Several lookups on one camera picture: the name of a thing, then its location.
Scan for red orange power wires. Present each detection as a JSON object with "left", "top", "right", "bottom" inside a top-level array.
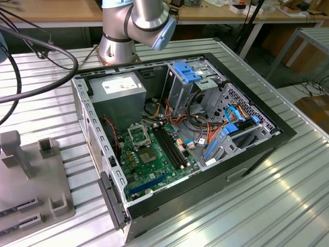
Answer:
[{"left": 192, "top": 120, "right": 225, "bottom": 148}]

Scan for black hard disk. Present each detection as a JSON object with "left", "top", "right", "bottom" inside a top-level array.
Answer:
[{"left": 236, "top": 118, "right": 259, "bottom": 132}]

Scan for CPU socket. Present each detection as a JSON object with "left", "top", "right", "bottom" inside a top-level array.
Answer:
[{"left": 137, "top": 146, "right": 159, "bottom": 167}]

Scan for grey braided cable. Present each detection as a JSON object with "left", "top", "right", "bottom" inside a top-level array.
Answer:
[{"left": 77, "top": 45, "right": 101, "bottom": 65}]

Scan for brown cardboard box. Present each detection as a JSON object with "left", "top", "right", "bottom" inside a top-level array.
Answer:
[
  {"left": 294, "top": 94, "right": 329, "bottom": 131},
  {"left": 284, "top": 36, "right": 326, "bottom": 75}
]

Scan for grey power supply unit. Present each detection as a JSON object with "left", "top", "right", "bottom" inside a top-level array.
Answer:
[{"left": 87, "top": 72, "right": 148, "bottom": 132}]

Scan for blue plastic bay rail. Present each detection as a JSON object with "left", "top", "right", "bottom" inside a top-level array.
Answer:
[{"left": 204, "top": 133, "right": 224, "bottom": 162}]

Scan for blue expansion slot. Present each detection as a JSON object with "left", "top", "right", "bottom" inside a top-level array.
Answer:
[{"left": 127, "top": 171, "right": 170, "bottom": 197}]

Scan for thick black cable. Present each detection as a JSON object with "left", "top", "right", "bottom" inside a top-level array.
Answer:
[
  {"left": 0, "top": 48, "right": 23, "bottom": 124},
  {"left": 0, "top": 25, "right": 79, "bottom": 103}
]

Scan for metal socket cover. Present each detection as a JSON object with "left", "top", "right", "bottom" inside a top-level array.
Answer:
[{"left": 127, "top": 123, "right": 151, "bottom": 149}]

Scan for orange data wire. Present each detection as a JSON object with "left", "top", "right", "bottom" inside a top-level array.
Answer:
[{"left": 236, "top": 103, "right": 252, "bottom": 119}]

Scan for brown cardboard tray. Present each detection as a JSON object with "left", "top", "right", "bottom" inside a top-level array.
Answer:
[{"left": 275, "top": 0, "right": 322, "bottom": 18}]

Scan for blue data wire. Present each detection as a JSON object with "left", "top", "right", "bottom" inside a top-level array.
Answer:
[{"left": 224, "top": 104, "right": 245, "bottom": 124}]

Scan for grey parts rack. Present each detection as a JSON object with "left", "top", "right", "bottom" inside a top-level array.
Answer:
[{"left": 0, "top": 130, "right": 77, "bottom": 239}]

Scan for green motherboard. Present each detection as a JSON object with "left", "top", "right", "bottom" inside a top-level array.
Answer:
[{"left": 117, "top": 120, "right": 204, "bottom": 203}]

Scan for blue disk carrier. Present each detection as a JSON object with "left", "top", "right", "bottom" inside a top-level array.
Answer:
[
  {"left": 221, "top": 115, "right": 260, "bottom": 136},
  {"left": 173, "top": 61, "right": 204, "bottom": 84}
]

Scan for white flat box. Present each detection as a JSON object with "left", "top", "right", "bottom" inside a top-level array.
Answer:
[{"left": 229, "top": 3, "right": 264, "bottom": 15}]

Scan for black RAM slot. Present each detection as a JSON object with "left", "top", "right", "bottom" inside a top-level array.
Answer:
[
  {"left": 159, "top": 126, "right": 188, "bottom": 167},
  {"left": 152, "top": 128, "right": 180, "bottom": 170}
]

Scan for black PC case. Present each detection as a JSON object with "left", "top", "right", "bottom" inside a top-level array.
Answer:
[{"left": 69, "top": 52, "right": 298, "bottom": 244}]

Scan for red black fan wire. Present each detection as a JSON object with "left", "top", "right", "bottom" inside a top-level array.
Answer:
[{"left": 101, "top": 116, "right": 122, "bottom": 158}]

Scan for long wooden desk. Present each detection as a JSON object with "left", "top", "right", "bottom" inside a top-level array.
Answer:
[{"left": 0, "top": 0, "right": 329, "bottom": 60}]

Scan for orange yellow power wires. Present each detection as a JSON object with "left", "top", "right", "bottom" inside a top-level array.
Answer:
[{"left": 148, "top": 98, "right": 190, "bottom": 127}]

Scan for metal drive cage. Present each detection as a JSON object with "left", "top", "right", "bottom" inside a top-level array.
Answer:
[{"left": 163, "top": 58, "right": 226, "bottom": 117}]

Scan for grey metal disk bay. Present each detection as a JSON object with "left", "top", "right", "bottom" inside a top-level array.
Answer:
[{"left": 199, "top": 122, "right": 275, "bottom": 169}]

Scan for grey metal slat table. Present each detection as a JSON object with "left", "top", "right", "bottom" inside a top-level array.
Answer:
[{"left": 266, "top": 27, "right": 329, "bottom": 87}]

